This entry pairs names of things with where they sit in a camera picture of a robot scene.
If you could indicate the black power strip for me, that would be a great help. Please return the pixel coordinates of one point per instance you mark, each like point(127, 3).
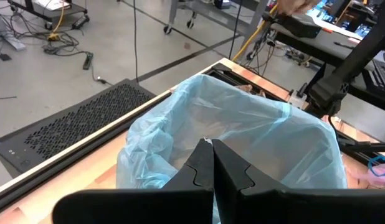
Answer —
point(87, 62)

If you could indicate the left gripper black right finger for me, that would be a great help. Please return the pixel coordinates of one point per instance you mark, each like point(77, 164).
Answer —
point(304, 207)

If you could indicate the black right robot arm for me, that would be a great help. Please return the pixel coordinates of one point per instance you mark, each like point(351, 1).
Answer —
point(351, 62)

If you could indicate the black cart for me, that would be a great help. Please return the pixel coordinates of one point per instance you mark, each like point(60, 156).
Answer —
point(55, 11)

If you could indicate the grey-topped black desk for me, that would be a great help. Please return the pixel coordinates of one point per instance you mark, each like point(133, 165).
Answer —
point(335, 46)

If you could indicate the grey metal wheeled workbench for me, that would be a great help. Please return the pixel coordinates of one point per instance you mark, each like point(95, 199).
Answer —
point(175, 12)

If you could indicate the black perforated computer case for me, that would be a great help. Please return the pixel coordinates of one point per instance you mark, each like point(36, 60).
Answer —
point(71, 124)

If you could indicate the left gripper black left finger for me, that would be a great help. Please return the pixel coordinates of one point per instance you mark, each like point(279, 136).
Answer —
point(149, 207)

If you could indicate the double-clump brown paper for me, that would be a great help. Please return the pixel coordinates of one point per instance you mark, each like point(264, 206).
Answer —
point(245, 88)

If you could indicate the blue plastic bin liner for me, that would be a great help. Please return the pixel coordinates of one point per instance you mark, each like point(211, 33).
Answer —
point(242, 124)

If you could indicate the black keyboard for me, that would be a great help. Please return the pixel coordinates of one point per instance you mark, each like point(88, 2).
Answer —
point(382, 74)

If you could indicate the person's hand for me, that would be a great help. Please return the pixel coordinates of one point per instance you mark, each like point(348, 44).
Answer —
point(295, 6)

